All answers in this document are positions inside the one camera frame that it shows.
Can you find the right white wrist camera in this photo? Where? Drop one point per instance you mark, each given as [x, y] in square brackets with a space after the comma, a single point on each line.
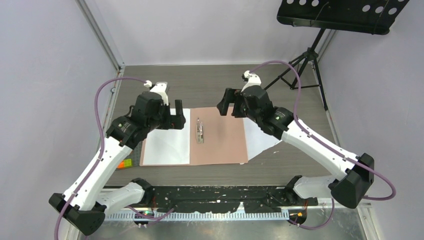
[250, 79]

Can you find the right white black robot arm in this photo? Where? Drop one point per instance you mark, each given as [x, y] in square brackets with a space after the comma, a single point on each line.
[351, 175]

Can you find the black music stand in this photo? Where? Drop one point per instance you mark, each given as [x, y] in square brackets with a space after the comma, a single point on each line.
[373, 17]

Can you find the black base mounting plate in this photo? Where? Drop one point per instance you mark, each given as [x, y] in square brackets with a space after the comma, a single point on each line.
[223, 199]

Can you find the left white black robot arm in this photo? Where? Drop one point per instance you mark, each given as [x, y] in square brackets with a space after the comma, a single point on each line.
[81, 204]

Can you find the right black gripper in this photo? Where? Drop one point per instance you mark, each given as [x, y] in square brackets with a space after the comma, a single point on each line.
[229, 97]

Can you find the metal folder fastener clip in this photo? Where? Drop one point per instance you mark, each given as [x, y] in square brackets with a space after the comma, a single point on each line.
[199, 131]

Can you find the white paper sheets stack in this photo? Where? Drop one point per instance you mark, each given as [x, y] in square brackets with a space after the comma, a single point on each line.
[256, 140]

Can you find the dark grey building plate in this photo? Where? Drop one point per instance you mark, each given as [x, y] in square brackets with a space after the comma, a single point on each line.
[135, 155]

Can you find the pink paper folder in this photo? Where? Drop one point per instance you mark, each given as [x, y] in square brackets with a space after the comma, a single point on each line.
[224, 141]

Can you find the yellow green toy brick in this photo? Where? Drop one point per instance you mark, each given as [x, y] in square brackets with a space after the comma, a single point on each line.
[125, 164]

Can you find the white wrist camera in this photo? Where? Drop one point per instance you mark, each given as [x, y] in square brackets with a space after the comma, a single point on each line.
[250, 79]
[160, 88]

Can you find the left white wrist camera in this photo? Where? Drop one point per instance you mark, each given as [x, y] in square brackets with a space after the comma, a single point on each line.
[160, 88]

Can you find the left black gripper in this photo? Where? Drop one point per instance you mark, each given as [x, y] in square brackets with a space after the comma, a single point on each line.
[173, 121]

